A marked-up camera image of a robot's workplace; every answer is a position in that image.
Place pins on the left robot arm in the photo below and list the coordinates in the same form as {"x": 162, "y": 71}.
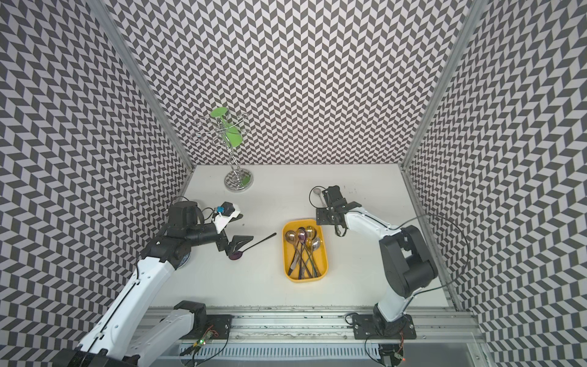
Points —
{"x": 111, "y": 342}

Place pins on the yellow plastic storage box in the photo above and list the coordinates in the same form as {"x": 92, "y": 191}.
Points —
{"x": 320, "y": 255}

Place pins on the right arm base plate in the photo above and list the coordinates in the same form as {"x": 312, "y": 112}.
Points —
{"x": 366, "y": 327}

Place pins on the aluminium corner post right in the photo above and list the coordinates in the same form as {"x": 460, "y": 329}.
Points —
{"x": 454, "y": 58}

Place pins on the green plastic cup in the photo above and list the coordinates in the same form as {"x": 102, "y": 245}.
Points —
{"x": 228, "y": 129}

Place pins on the purple spoon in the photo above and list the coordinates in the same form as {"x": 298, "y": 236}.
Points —
{"x": 302, "y": 236}

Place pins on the copper handled spoon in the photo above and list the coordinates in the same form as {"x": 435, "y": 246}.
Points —
{"x": 297, "y": 258}

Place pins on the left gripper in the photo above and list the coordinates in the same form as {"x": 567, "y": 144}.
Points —
{"x": 232, "y": 246}

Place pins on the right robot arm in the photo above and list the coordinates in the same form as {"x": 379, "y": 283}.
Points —
{"x": 408, "y": 263}

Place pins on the blue patterned plate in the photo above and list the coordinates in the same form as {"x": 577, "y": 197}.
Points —
{"x": 184, "y": 260}

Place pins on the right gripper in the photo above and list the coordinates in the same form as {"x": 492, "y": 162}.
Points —
{"x": 321, "y": 216}

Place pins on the chrome cup holder stand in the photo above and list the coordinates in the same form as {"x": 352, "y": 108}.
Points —
{"x": 238, "y": 179}

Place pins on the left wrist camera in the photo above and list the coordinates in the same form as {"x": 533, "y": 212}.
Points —
{"x": 224, "y": 214}

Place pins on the aluminium front rail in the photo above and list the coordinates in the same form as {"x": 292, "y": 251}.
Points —
{"x": 297, "y": 324}

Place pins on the small silver spoon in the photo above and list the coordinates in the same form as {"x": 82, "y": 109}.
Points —
{"x": 317, "y": 191}

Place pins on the aluminium corner post left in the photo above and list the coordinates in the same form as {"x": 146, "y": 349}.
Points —
{"x": 107, "y": 24}

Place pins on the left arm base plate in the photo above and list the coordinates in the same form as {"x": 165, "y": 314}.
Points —
{"x": 219, "y": 324}

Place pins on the gold round spoon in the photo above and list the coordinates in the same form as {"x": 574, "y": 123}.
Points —
{"x": 313, "y": 243}

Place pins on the aluminium corner post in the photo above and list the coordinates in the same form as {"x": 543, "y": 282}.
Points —
{"x": 107, "y": 24}
{"x": 454, "y": 58}

